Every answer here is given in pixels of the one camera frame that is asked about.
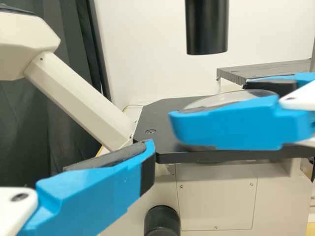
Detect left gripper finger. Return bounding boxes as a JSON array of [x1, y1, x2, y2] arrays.
[[17, 139, 156, 236]]

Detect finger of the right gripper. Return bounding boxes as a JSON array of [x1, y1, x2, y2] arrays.
[[168, 94, 315, 151], [242, 71, 315, 93]]

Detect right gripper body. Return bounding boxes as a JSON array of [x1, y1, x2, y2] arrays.
[[279, 80, 315, 112]]

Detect petri dish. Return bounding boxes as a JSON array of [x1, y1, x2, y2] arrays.
[[181, 89, 279, 112]]

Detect cream microscope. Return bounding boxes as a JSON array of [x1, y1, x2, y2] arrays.
[[0, 0, 315, 236]]

